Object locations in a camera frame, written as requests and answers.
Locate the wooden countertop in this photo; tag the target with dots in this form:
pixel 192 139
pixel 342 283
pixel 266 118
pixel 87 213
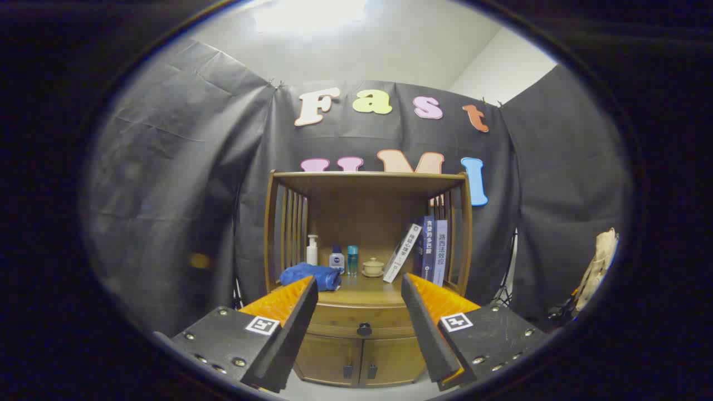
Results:
pixel 362 287

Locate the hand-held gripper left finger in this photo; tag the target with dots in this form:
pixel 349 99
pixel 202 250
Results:
pixel 295 328

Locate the wooden cabinet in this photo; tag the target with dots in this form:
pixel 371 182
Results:
pixel 362 223

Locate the clear blue bottle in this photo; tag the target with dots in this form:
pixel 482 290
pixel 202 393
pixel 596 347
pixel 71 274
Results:
pixel 352 259

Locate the cream lidded teacup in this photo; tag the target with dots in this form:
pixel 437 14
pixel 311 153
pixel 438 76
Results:
pixel 373 267

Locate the black light stand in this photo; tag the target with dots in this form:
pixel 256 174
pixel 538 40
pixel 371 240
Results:
pixel 506 289

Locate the black backdrop cloth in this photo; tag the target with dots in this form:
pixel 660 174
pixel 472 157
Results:
pixel 178 195

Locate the light blue book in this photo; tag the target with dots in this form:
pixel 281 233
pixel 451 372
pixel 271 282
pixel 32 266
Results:
pixel 440 253

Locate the wooden drawer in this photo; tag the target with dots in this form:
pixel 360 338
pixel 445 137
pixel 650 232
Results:
pixel 345 318

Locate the blue towel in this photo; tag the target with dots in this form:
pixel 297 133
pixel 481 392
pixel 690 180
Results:
pixel 309 274

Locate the beige cloth bag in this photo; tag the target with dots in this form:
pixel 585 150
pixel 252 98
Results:
pixel 599 262

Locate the white bottle with blue cap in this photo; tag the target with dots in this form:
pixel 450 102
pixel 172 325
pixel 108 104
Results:
pixel 337 262

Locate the white pump bottle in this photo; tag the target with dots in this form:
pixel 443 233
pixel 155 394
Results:
pixel 312 256

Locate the white book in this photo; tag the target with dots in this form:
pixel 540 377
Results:
pixel 402 253

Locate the dark blue book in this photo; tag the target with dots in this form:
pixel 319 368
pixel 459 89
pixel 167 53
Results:
pixel 428 250

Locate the wooden cabinet door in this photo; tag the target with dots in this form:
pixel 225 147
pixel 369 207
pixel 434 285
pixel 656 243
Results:
pixel 395 359
pixel 326 356

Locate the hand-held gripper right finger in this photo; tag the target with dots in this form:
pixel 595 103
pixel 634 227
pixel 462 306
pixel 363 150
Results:
pixel 426 328

